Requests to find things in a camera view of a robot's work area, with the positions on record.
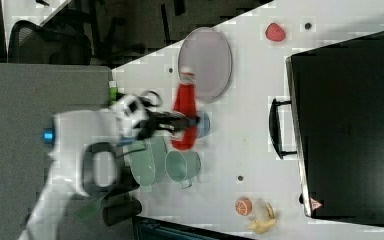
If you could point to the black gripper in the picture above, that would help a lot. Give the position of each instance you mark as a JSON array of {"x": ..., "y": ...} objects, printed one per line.
[{"x": 174, "y": 122}]

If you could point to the red ketchup bottle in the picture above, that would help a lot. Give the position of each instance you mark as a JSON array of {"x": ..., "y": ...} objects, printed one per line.
[{"x": 185, "y": 104}]

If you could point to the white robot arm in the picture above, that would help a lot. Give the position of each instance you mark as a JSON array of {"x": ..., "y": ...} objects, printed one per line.
[{"x": 82, "y": 137}]

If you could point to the lavender round plate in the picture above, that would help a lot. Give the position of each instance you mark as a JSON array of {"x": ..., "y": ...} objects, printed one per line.
[{"x": 207, "y": 53}]

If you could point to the blue bowl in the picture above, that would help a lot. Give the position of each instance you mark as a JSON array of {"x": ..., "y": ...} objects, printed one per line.
[{"x": 204, "y": 124}]

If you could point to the green perforated colander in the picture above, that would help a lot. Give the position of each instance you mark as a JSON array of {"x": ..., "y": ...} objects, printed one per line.
[{"x": 147, "y": 161}]

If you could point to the green mug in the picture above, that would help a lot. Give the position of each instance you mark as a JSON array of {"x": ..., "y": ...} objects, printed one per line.
[{"x": 182, "y": 167}]

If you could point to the green bottle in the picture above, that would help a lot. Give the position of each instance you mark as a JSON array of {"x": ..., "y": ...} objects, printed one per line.
[{"x": 113, "y": 90}]

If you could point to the black round bin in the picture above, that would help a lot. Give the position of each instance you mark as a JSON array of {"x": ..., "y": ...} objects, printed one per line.
[{"x": 120, "y": 205}]

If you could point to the orange half toy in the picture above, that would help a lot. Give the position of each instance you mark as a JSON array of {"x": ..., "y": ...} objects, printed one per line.
[{"x": 243, "y": 206}]

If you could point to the green spatula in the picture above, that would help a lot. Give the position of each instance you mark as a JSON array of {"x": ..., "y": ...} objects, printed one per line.
[{"x": 89, "y": 210}]

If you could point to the peeled banana toy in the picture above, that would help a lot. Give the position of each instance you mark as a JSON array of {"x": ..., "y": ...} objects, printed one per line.
[{"x": 264, "y": 218}]

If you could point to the red strawberry toy right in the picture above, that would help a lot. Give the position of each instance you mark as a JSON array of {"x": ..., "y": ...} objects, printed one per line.
[{"x": 275, "y": 33}]

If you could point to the black office chair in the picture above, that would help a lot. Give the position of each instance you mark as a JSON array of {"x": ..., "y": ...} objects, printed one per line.
[{"x": 55, "y": 45}]

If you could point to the toaster oven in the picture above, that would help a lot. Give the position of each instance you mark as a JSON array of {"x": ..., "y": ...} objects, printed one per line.
[{"x": 337, "y": 107}]

